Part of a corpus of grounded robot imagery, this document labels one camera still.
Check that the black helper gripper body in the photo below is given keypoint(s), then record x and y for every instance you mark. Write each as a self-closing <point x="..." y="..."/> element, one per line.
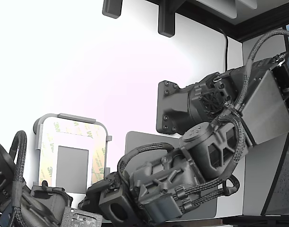
<point x="50" y="201"/>

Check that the black cube camera mount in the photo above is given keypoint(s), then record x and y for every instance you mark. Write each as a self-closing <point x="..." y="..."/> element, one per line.
<point x="113" y="205"/>

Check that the black helper robot arm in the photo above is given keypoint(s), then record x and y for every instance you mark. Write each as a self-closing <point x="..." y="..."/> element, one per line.
<point x="2" y="184"/>

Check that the grey fixture with dark legs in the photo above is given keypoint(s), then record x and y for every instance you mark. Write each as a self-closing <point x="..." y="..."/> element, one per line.
<point x="37" y="132"/>

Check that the black bracket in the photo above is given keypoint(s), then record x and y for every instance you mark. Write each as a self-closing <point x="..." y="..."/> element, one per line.
<point x="112" y="9"/>
<point x="166" y="21"/>

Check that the white panel with grey window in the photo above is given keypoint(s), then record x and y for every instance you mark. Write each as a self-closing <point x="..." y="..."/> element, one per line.
<point x="72" y="165"/>

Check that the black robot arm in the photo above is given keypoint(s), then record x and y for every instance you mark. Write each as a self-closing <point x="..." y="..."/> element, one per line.
<point x="206" y="142"/>

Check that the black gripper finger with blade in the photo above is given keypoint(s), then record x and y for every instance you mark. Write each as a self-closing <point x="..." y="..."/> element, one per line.
<point x="89" y="201"/>

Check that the tan protective film green print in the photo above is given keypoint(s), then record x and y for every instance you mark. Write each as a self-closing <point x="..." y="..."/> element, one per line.
<point x="71" y="128"/>

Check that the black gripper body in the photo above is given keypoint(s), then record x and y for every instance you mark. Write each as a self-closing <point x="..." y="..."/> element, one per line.
<point x="121" y="182"/>

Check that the black shelf frame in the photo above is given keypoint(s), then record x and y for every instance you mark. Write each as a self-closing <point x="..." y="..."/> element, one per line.
<point x="229" y="22"/>

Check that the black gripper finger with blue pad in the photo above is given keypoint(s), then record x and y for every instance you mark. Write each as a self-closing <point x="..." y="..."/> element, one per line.
<point x="97" y="185"/>

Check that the dark circuit board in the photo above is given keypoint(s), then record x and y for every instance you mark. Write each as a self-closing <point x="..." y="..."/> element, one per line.
<point x="80" y="217"/>

